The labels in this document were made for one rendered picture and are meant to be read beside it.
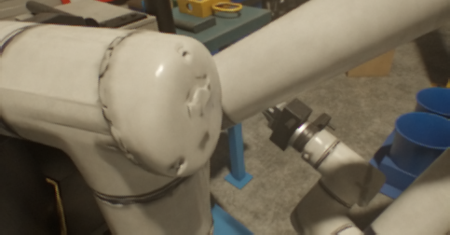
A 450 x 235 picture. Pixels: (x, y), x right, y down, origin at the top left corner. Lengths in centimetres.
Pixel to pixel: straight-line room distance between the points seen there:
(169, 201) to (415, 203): 50
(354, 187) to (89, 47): 60
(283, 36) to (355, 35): 7
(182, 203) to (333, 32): 21
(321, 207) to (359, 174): 10
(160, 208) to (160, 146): 7
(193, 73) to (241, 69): 15
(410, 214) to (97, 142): 56
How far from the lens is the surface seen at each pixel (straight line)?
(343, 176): 69
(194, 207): 25
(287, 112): 69
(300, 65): 31
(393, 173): 194
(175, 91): 16
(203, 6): 123
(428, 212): 64
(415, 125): 200
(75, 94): 18
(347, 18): 32
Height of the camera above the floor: 143
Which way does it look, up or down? 35 degrees down
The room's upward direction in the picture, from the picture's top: 6 degrees counter-clockwise
